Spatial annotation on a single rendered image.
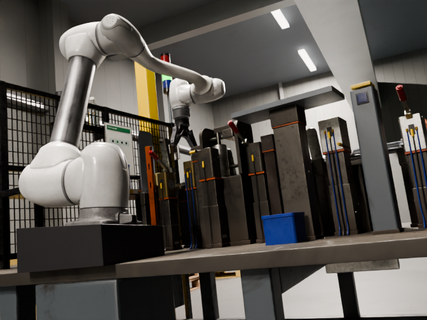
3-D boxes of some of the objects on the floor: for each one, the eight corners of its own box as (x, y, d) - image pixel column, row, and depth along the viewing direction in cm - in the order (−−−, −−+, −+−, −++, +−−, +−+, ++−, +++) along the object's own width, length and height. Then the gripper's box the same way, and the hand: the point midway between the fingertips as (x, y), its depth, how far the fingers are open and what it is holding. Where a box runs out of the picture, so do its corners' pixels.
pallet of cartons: (197, 275, 815) (194, 239, 827) (255, 271, 768) (251, 232, 780) (176, 281, 738) (172, 241, 750) (239, 277, 692) (234, 235, 704)
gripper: (171, 113, 202) (176, 157, 198) (201, 121, 222) (206, 161, 219) (160, 116, 206) (164, 159, 202) (190, 124, 226) (194, 164, 223)
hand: (185, 158), depth 210 cm, fingers open, 13 cm apart
